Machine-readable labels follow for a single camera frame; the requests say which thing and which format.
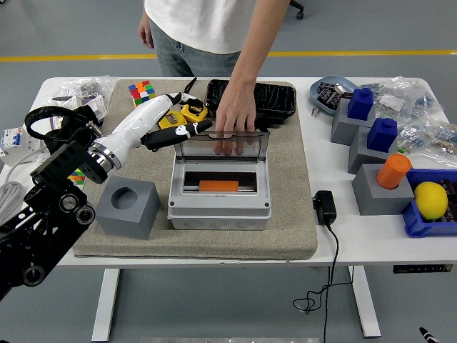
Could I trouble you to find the dark packets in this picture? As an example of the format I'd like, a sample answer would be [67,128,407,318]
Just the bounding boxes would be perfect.
[441,178,457,224]

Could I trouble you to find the yellow lemon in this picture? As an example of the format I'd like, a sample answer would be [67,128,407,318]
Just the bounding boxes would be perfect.
[413,181,449,221]

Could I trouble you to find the person's right hand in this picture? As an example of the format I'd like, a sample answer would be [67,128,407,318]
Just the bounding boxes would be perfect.
[138,17,155,49]

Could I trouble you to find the yellow tape measure with print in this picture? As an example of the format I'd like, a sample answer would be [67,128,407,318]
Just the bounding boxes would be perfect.
[180,76,210,124]

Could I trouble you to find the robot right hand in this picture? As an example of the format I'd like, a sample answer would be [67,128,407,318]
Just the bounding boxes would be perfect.
[418,327,443,343]

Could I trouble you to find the person's left hand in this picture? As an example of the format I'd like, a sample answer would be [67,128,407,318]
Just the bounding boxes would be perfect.
[215,84,257,156]

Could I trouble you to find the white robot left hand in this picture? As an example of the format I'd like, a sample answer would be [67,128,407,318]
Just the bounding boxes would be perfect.
[101,91,214,162]

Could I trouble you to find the grey holder block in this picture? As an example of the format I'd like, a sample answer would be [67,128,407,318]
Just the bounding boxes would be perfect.
[348,124,399,175]
[331,96,376,146]
[94,175,161,240]
[351,163,417,217]

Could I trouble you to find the white labelled packet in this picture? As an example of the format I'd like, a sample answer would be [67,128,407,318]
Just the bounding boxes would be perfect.
[49,94,108,129]

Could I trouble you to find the black adapter cord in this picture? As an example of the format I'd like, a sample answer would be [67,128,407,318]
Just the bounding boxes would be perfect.
[292,223,354,343]

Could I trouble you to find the black cloth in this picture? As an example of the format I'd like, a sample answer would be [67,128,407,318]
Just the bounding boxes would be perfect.
[53,106,104,144]

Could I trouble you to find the blue-grey dish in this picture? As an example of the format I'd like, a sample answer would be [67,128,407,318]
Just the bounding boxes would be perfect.
[309,74,361,116]

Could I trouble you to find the grey electrical box with lid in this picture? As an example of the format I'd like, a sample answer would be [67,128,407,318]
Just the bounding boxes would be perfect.
[166,128,273,232]

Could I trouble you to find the white circuit breaker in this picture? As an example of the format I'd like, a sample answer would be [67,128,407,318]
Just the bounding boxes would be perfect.
[0,124,47,167]

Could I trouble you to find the white power cable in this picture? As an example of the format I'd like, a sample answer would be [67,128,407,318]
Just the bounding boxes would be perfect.
[0,155,35,222]

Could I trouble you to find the white table leg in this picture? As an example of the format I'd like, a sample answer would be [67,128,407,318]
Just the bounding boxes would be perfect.
[91,268,121,342]
[348,266,381,339]

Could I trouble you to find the blue storage bin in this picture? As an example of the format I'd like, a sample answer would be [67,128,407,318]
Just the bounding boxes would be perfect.
[400,167,457,239]

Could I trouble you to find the beige fabric mat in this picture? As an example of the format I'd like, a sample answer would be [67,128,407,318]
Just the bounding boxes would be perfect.
[67,79,318,260]

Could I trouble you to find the black plastic tray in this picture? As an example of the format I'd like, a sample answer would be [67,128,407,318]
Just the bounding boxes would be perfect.
[205,79,298,124]

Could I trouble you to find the black power adapter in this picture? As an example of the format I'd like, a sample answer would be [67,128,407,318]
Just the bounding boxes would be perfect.
[312,189,338,226]

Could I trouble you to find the orange cylinder battery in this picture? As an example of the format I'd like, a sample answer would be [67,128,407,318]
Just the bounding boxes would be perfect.
[376,153,413,190]
[199,180,239,193]

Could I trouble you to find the person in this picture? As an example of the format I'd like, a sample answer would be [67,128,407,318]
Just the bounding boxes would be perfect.
[144,0,290,78]

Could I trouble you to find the black office chair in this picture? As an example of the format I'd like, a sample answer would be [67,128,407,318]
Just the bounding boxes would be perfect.
[288,0,305,21]

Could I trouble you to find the blue block battery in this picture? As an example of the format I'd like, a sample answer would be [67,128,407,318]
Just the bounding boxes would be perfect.
[347,87,375,121]
[366,117,398,151]

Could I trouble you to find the clear bag of small parts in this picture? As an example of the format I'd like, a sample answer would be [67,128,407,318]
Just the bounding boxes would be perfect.
[44,74,117,122]
[360,75,447,121]
[396,117,457,158]

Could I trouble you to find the colourful puzzle cube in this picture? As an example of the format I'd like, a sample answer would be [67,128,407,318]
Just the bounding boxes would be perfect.
[128,79,157,108]
[67,167,89,187]

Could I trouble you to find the black table control panel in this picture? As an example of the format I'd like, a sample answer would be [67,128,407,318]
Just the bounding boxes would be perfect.
[393,264,453,274]

